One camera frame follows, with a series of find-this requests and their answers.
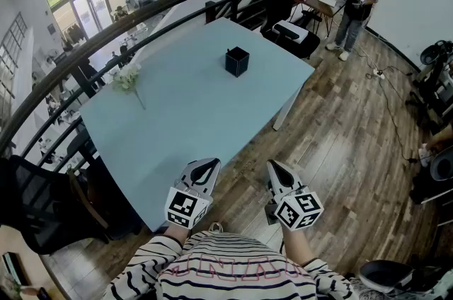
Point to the black equipment stand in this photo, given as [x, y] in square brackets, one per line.
[433, 79]

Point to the grey round stool seat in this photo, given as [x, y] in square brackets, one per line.
[385, 274]

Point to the striped white shirt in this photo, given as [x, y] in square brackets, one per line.
[230, 270]

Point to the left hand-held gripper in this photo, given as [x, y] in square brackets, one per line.
[184, 206]

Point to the person's left forearm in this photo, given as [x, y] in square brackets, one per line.
[176, 234]

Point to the black square box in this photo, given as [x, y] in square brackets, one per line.
[236, 63]

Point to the white artificial flower bouquet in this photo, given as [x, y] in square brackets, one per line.
[126, 77]

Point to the white flat box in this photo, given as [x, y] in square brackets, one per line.
[292, 31]

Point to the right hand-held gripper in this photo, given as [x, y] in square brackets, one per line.
[299, 210]

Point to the white power strip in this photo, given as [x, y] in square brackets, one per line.
[379, 74]

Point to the glass entrance door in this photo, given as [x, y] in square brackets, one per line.
[92, 10]

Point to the person's right forearm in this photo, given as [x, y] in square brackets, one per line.
[295, 245]

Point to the black mesh chair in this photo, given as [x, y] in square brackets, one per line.
[39, 199]

